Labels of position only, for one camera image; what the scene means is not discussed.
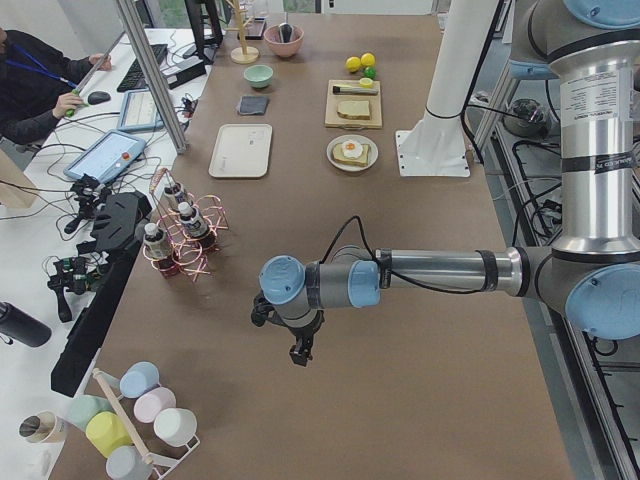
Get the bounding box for black water bottle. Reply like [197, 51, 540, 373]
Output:
[1, 302, 52, 347]

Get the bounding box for person in black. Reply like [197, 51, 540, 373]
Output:
[1, 30, 111, 145]

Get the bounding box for blue teach pendant far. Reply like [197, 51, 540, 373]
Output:
[117, 89, 164, 133]

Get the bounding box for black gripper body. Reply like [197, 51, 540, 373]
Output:
[283, 309, 324, 367]

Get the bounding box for yellow cup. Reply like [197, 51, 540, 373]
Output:
[85, 411, 133, 458]

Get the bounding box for wooden cutting board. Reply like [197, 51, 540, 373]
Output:
[324, 80, 383, 129]

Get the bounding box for paper cup with metal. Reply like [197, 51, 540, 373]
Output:
[19, 411, 68, 443]

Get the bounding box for bread slice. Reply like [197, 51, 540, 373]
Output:
[332, 143, 369, 167]
[336, 100, 371, 120]

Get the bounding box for drink bottle front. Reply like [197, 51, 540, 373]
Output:
[143, 222, 170, 260]

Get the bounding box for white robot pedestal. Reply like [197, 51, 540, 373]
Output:
[396, 0, 500, 177]

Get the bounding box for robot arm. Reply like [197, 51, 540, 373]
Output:
[251, 1, 639, 365]

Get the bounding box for yellow lemon far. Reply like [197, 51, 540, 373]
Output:
[360, 52, 376, 68]

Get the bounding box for mint green bowl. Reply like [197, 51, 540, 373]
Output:
[243, 65, 274, 89]

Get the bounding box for black monitor stand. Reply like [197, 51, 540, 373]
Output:
[182, 0, 223, 65]

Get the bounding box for wooden mug tree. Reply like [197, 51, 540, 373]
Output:
[226, 0, 260, 65]

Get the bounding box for pink bowl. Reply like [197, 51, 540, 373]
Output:
[263, 24, 305, 59]

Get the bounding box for mint cup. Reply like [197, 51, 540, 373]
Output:
[66, 394, 113, 432]

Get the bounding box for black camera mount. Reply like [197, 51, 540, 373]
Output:
[51, 191, 152, 398]

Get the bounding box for white round plate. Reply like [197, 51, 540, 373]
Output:
[326, 134, 378, 172]

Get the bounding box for black computer mouse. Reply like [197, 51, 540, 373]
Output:
[87, 91, 111, 105]

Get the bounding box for blue teach pendant near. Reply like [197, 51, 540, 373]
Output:
[63, 130, 146, 184]

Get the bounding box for yellow lemon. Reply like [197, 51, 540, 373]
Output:
[360, 52, 376, 68]
[345, 56, 361, 73]

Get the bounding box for pink cup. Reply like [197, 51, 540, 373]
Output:
[133, 386, 176, 423]

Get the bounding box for green lime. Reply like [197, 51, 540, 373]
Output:
[363, 66, 377, 80]

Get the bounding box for blue cup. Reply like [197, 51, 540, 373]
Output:
[119, 361, 160, 399]

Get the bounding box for copper wire bottle rack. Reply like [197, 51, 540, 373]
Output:
[142, 167, 229, 280]

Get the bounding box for fried egg toy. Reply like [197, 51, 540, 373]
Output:
[341, 140, 364, 159]

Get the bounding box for drink bottle back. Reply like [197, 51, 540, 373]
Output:
[163, 183, 191, 212]

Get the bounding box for grey folded cloth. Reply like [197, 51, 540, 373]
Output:
[236, 95, 269, 116]

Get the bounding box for cream rabbit tray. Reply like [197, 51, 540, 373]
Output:
[208, 124, 272, 179]

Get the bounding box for black keyboard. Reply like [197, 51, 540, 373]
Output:
[116, 43, 169, 93]

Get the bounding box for white cup rack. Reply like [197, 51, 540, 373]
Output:
[91, 368, 201, 479]

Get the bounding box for blue teach pendant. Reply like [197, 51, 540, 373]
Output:
[117, 89, 164, 133]
[63, 130, 146, 184]

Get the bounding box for drink bottle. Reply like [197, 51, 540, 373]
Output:
[163, 183, 191, 212]
[178, 201, 209, 239]
[143, 222, 170, 260]

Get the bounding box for grey cup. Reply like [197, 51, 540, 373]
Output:
[106, 446, 153, 480]

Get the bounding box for white cup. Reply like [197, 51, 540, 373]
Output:
[153, 407, 197, 447]

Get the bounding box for drink bottle middle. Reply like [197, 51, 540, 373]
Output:
[178, 201, 209, 239]

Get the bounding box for aluminium frame post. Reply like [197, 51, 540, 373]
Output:
[114, 0, 188, 154]

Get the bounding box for yellow lemon near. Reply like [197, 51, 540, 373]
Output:
[345, 56, 361, 73]

